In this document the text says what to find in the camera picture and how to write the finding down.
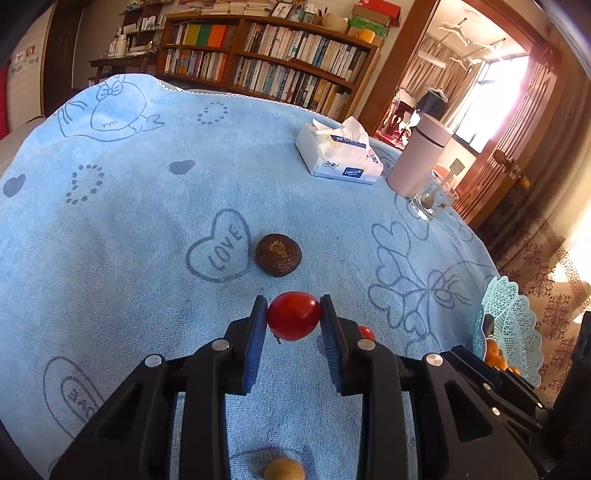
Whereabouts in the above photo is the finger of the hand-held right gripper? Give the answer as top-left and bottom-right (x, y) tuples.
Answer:
(441, 345), (555, 435)

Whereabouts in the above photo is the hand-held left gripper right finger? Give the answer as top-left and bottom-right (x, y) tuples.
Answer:
(318, 294), (540, 480)

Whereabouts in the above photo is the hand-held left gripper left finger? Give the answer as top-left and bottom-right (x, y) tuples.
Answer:
(50, 295), (269, 480)

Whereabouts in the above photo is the teal plastic lattice basket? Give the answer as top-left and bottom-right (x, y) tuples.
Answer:
(471, 275), (543, 388)

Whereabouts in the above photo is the tan longan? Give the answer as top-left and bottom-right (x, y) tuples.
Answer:
(263, 458), (306, 480)

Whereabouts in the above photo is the light blue printed towel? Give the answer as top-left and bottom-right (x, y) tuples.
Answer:
(0, 73), (502, 480)

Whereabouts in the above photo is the clear glass cup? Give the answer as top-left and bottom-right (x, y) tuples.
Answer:
(409, 170), (458, 221)

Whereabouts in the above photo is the small spoon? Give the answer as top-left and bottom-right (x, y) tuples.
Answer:
(421, 159), (462, 208)

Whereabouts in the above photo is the white tissue pack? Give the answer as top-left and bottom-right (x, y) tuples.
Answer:
(295, 116), (385, 185)

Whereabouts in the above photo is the pink thermos bottle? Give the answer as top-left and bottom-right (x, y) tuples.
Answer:
(387, 114), (451, 199)

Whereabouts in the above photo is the wooden door with knob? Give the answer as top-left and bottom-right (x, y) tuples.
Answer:
(462, 28), (571, 232)

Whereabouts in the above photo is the dark hanging coat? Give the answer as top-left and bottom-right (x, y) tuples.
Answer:
(418, 88), (448, 121)

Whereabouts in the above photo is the wooden bookshelf with books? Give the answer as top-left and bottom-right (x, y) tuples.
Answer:
(157, 11), (382, 123)

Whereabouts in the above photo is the beige curtain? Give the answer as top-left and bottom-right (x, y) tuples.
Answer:
(402, 32), (490, 125)

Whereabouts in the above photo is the small wooden shelf unit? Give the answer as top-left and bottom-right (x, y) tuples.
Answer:
(90, 0), (162, 84)

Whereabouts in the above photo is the dark wooden door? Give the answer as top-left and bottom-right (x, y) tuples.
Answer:
(44, 0), (84, 116)

